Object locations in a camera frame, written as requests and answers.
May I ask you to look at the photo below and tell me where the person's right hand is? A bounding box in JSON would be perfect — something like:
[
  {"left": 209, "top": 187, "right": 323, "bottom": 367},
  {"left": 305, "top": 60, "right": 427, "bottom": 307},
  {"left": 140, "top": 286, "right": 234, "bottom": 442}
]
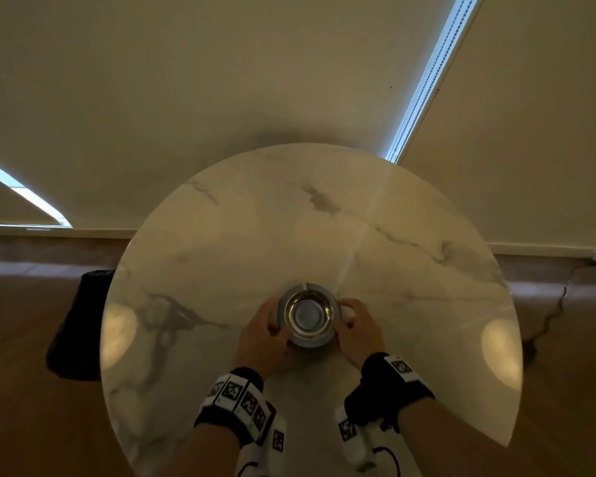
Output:
[{"left": 333, "top": 298, "right": 386, "bottom": 371}]

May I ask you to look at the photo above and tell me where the person's left hand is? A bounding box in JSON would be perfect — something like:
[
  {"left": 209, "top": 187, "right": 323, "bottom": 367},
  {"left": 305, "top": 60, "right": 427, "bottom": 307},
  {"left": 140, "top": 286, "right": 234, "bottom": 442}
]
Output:
[{"left": 234, "top": 297, "right": 292, "bottom": 379}]

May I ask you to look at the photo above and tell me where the round stainless steel bowl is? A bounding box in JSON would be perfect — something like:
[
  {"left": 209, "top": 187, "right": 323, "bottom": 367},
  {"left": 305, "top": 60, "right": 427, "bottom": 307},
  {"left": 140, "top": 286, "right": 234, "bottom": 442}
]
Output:
[{"left": 276, "top": 283, "right": 342, "bottom": 349}]

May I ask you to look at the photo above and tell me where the person's right forearm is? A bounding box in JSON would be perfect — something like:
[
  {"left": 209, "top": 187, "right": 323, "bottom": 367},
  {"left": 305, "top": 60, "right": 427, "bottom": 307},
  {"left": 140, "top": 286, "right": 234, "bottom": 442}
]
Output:
[{"left": 396, "top": 397, "right": 544, "bottom": 477}]

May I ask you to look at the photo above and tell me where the person's left forearm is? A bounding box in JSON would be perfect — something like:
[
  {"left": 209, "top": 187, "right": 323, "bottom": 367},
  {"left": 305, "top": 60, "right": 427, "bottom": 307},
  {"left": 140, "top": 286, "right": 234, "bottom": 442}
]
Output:
[{"left": 151, "top": 423, "right": 242, "bottom": 477}]

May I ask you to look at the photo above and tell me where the black wristband with marker tags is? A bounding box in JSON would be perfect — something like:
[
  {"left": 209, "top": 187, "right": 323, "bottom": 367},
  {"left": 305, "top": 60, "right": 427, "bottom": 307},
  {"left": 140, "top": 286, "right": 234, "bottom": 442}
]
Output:
[
  {"left": 194, "top": 367, "right": 277, "bottom": 448},
  {"left": 344, "top": 352, "right": 436, "bottom": 434}
]

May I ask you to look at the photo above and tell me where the black bag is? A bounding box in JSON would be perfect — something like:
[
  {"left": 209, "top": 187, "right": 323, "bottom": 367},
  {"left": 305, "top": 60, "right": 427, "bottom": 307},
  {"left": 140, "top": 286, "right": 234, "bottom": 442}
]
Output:
[{"left": 46, "top": 269, "right": 116, "bottom": 382}]

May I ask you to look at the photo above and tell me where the wide beige roller blind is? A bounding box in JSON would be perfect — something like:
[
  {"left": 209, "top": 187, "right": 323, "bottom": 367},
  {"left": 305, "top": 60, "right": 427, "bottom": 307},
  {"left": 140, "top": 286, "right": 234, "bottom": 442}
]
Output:
[{"left": 0, "top": 0, "right": 459, "bottom": 232}]

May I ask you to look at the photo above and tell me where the small beige roller blind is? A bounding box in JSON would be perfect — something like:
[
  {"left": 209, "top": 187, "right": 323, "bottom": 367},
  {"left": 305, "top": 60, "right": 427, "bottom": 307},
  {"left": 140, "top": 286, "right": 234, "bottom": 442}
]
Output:
[{"left": 0, "top": 169, "right": 61, "bottom": 227}]

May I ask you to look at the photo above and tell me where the white wrist camera unit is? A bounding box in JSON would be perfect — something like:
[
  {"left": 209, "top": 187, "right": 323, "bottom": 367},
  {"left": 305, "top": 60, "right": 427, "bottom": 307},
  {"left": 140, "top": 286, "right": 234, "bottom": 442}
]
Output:
[
  {"left": 334, "top": 406, "right": 379, "bottom": 473},
  {"left": 234, "top": 415, "right": 288, "bottom": 477}
]

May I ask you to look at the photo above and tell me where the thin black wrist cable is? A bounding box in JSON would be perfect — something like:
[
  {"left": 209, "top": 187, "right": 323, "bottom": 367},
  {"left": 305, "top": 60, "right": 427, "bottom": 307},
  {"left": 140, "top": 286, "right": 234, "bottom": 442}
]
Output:
[{"left": 372, "top": 445, "right": 403, "bottom": 477}]

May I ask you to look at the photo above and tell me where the black power cable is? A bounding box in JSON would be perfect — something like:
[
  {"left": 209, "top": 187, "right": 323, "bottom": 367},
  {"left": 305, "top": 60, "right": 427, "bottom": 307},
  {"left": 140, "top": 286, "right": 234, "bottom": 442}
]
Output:
[{"left": 521, "top": 263, "right": 596, "bottom": 365}]

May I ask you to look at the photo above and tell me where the white window frame strip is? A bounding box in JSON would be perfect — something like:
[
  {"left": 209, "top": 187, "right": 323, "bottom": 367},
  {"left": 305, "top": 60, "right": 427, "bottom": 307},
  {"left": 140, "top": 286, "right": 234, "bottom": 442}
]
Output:
[{"left": 384, "top": 0, "right": 485, "bottom": 165}]

